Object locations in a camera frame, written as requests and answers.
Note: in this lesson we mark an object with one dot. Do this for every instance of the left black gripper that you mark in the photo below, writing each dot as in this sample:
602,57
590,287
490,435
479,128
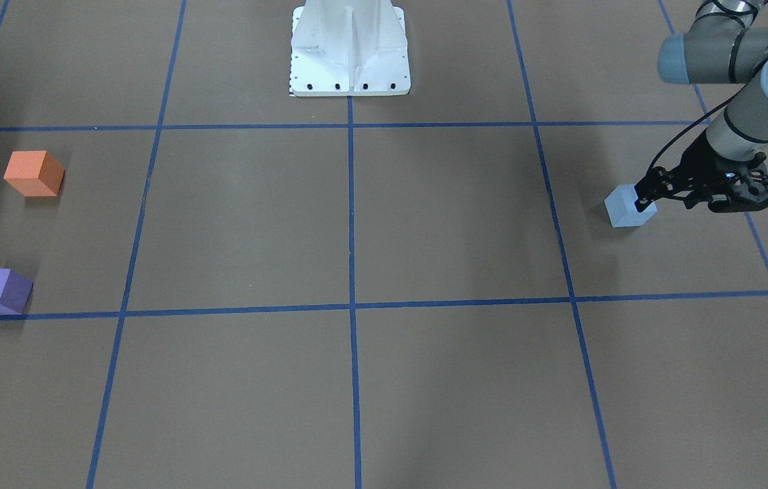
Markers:
695,160

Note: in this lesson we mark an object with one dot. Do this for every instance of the light blue foam block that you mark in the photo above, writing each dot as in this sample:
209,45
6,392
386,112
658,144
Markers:
621,208

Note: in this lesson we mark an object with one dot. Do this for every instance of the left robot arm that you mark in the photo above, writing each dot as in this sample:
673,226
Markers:
722,46

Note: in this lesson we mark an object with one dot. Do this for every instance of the orange foam block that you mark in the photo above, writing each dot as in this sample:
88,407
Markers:
34,173

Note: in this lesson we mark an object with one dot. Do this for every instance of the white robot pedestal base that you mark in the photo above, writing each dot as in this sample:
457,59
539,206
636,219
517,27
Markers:
349,48

